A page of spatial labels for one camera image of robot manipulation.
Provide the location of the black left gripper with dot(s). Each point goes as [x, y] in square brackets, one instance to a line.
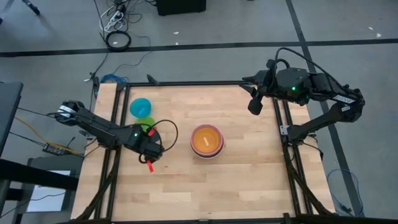
[152, 147]

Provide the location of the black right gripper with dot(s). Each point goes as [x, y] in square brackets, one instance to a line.
[269, 84]

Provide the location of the orange bowl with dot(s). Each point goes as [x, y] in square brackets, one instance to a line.
[206, 140]

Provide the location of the pink bowl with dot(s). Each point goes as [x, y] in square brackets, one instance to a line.
[222, 141]

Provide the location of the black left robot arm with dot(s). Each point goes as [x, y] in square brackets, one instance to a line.
[102, 129]

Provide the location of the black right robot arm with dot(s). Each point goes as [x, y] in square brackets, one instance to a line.
[320, 123]

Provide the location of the lime green bowl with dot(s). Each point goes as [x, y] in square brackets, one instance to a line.
[144, 122]

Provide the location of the cyan bowl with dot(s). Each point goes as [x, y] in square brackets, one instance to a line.
[140, 108]

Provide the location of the grey bowl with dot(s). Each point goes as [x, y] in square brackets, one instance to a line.
[206, 156]

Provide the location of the small black device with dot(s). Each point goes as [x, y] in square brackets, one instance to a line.
[53, 149]

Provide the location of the black box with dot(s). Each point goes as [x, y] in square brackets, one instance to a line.
[180, 7]

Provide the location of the grey stand with white panel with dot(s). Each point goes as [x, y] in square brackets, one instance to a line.
[46, 199]

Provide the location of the black bar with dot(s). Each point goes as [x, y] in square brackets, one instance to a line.
[37, 177]

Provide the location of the white power strip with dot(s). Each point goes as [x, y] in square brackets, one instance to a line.
[114, 18]

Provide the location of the dark grey desk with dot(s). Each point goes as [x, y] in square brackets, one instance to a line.
[9, 109]

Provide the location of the black aluminium table frame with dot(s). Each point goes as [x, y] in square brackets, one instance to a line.
[202, 83]

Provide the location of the black pointed frame bracket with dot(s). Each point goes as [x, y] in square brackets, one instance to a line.
[152, 80]

